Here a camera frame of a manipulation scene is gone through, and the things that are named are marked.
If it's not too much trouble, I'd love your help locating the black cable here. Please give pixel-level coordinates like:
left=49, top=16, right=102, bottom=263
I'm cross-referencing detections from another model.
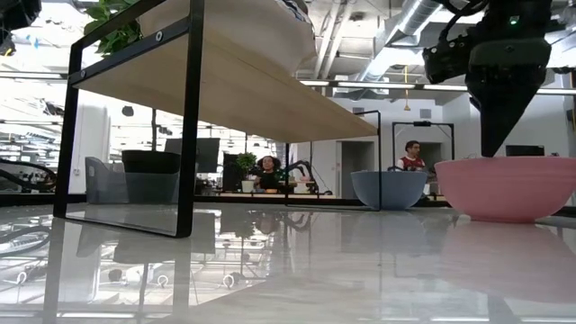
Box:
left=0, top=157, right=59, bottom=194

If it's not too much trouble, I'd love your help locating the blue grey bowl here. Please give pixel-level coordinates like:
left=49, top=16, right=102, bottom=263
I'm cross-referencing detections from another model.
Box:
left=350, top=169, right=429, bottom=212

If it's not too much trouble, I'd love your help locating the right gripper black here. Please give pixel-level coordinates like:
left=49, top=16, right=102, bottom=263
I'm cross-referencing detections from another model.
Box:
left=464, top=37, right=553, bottom=158

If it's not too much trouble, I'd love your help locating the small potted plant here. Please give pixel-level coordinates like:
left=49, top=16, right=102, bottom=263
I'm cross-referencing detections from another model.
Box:
left=235, top=151, right=258, bottom=194

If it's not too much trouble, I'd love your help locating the pink bowl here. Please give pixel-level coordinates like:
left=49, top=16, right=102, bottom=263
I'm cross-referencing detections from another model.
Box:
left=434, top=155, right=576, bottom=224

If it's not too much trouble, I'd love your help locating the black metal stand frame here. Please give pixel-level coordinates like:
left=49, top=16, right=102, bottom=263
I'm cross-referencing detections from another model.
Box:
left=391, top=120, right=455, bottom=168

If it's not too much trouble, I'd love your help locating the background wooden table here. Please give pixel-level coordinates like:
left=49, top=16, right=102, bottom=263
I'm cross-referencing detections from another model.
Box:
left=218, top=192, right=338, bottom=201

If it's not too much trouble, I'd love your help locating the grey translucent bin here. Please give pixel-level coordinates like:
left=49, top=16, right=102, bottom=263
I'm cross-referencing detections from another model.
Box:
left=84, top=156, right=182, bottom=206

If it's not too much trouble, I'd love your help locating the black wall television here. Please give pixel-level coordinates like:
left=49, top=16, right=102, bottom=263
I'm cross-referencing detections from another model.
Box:
left=504, top=144, right=546, bottom=158

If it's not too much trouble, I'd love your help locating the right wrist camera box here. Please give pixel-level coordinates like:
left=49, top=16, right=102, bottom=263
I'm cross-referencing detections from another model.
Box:
left=421, top=32, right=474, bottom=86

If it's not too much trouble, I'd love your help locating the black plant pot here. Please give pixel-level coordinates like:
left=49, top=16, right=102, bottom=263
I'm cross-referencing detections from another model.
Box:
left=121, top=149, right=182, bottom=176

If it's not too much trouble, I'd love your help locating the yellow hanging pendant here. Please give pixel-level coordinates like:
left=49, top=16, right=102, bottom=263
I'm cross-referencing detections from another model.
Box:
left=401, top=65, right=412, bottom=113

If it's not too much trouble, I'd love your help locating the wooden shelf board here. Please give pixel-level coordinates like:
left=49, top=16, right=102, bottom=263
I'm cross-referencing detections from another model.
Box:
left=71, top=31, right=378, bottom=144

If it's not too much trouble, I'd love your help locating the black metal shelf frame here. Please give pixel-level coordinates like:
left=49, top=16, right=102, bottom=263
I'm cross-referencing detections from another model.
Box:
left=52, top=0, right=383, bottom=239

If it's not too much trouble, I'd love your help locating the long ceiling light strip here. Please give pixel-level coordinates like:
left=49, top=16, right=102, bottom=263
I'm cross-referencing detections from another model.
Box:
left=298, top=79, right=576, bottom=96

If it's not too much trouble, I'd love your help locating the green leafy plant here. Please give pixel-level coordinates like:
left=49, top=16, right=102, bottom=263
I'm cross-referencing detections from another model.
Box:
left=83, top=0, right=144, bottom=58

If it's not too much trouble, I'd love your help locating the silver ceiling air duct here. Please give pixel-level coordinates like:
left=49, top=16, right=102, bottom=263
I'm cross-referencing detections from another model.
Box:
left=357, top=0, right=451, bottom=83

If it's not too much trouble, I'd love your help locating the black mounted device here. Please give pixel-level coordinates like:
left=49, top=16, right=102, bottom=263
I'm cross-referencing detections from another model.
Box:
left=0, top=29, right=16, bottom=58

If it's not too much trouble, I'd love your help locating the person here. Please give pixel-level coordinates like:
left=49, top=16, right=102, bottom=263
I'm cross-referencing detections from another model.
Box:
left=395, top=139, right=436, bottom=173
left=254, top=155, right=284, bottom=194

